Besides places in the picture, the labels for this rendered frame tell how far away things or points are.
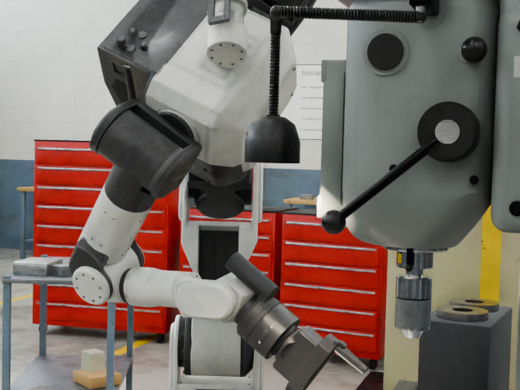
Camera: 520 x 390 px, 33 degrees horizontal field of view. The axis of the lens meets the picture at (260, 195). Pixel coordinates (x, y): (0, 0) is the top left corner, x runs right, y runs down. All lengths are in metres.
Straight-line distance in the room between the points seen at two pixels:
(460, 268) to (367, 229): 1.81
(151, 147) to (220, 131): 0.13
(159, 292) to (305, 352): 0.29
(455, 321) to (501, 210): 0.53
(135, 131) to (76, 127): 10.28
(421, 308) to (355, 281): 4.64
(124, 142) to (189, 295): 0.28
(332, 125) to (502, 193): 0.26
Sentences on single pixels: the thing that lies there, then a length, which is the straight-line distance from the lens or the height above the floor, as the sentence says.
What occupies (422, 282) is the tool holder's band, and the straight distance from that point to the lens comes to 1.16.
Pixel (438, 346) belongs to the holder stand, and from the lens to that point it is 1.54.
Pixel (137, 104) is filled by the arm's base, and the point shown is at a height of 1.50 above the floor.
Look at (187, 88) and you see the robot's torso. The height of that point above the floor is 1.53.
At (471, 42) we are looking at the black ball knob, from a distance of 1.04.
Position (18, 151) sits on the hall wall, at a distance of 12.18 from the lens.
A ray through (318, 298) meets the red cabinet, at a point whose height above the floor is 0.45.
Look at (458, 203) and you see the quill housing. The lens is 1.07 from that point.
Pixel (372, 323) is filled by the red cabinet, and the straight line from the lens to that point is 5.81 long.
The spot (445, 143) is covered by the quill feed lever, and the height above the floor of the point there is 1.44.
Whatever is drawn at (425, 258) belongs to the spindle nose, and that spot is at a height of 1.29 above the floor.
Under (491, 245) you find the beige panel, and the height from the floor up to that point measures 1.14.
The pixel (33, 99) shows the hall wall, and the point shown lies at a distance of 12.07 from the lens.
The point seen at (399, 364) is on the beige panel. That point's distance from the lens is 2.99.
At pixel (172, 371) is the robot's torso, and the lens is 1.88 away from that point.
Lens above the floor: 1.43
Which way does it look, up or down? 3 degrees down
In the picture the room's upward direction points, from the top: 2 degrees clockwise
